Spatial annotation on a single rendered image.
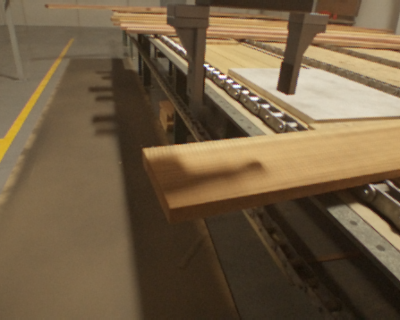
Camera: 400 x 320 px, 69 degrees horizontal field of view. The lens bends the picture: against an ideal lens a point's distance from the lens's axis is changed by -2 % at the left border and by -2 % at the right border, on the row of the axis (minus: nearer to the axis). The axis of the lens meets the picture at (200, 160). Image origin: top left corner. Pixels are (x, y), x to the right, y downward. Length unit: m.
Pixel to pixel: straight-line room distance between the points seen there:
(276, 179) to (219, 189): 0.09
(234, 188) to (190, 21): 0.20
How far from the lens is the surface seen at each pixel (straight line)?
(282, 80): 0.43
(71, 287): 1.43
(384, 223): 0.51
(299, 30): 0.41
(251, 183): 0.39
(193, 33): 0.35
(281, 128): 0.70
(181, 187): 0.37
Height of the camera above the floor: 1.08
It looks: 28 degrees down
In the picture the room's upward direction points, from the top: 4 degrees clockwise
